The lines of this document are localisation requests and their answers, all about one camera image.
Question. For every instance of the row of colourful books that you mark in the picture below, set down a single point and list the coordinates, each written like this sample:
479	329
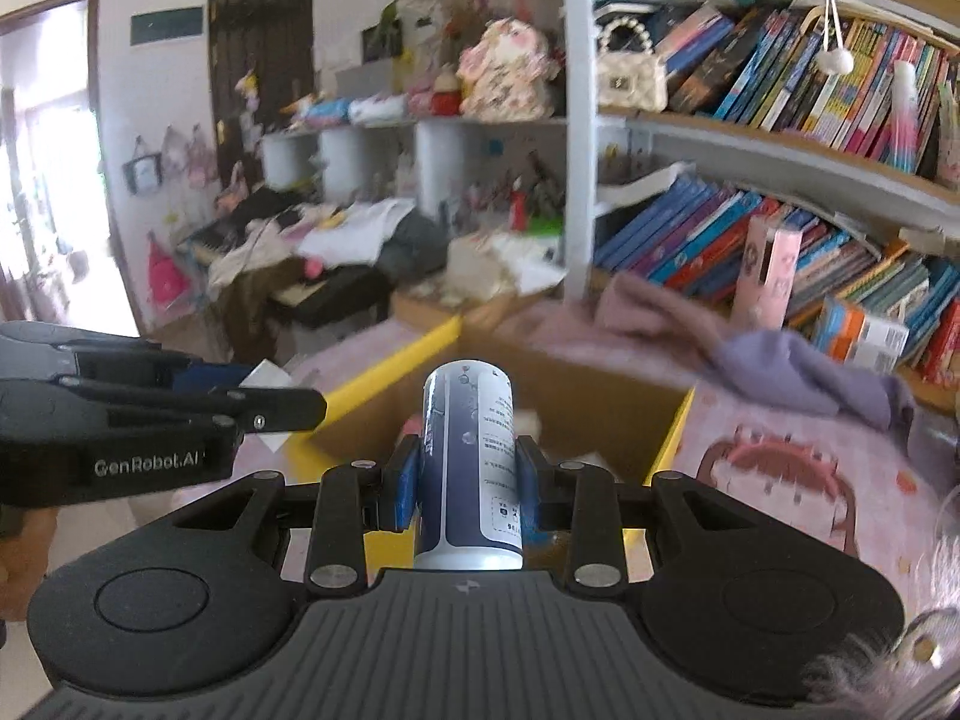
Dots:
675	240

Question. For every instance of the cluster of pens and brushes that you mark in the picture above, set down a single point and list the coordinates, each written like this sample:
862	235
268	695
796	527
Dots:
510	199

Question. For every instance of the white shirt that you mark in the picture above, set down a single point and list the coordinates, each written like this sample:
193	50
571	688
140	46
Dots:
352	232

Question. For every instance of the dried flower bouquet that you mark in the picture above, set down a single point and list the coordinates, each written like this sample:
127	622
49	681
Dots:
457	7

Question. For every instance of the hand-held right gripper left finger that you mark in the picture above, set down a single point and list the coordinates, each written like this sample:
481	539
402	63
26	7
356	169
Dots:
399	484

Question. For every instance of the blue tissue packet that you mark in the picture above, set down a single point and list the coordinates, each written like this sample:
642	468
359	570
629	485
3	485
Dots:
322	111

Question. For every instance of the red round plush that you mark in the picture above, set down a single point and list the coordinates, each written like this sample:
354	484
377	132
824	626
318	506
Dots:
444	97

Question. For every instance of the pink cartoon device box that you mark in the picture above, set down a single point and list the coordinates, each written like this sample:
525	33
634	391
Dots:
765	277

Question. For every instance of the dark hanging tote bag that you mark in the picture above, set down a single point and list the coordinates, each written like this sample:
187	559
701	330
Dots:
142	169

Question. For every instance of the green wall sign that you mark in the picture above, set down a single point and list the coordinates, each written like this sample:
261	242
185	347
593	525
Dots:
166	26

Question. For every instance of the brown coat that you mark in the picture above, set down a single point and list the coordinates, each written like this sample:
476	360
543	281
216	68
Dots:
251	315

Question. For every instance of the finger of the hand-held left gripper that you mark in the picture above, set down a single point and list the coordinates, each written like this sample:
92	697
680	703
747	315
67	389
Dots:
285	409
214	376

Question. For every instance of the open white book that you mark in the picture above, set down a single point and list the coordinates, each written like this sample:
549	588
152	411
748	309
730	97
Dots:
645	184

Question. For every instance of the red pink hanging bag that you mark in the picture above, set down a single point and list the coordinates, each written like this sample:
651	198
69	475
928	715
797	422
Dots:
166	274

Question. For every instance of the orange white small carton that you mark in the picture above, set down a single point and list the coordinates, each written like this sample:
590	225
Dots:
881	345
836	326

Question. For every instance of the black bench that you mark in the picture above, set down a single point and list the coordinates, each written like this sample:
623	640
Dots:
330	300

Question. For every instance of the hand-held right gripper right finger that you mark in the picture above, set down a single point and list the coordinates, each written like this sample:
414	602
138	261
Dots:
534	484

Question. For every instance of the blue white spray can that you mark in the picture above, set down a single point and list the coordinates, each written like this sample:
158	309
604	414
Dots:
469	465

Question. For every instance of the small pink ball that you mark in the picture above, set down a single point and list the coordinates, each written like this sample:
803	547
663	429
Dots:
313	268

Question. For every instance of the white bookshelf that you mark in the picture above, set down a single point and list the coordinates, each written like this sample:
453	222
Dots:
577	127

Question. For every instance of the dark wooden door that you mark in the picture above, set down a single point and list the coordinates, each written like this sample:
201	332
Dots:
259	60

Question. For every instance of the white flat pack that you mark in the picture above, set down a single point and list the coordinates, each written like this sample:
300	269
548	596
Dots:
379	109

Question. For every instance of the white pompom ornament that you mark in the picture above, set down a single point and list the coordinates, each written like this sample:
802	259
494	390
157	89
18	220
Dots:
836	60

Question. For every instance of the white quilted handbag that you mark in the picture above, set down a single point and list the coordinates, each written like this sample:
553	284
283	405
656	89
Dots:
630	79

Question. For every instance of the dark grey garment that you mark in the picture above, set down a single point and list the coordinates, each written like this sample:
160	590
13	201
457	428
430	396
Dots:
416	247

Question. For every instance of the floral plush doll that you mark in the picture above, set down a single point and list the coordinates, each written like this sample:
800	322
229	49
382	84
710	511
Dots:
506	75

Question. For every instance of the shelf of leaning books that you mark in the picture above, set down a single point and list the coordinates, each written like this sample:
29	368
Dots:
787	75

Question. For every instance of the yellow cardboard box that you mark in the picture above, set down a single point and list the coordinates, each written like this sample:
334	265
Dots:
585	405

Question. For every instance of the purple cloth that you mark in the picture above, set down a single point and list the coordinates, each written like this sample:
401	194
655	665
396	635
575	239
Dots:
795	367

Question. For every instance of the cream tissue box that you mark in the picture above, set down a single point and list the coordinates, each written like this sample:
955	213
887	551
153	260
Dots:
480	266

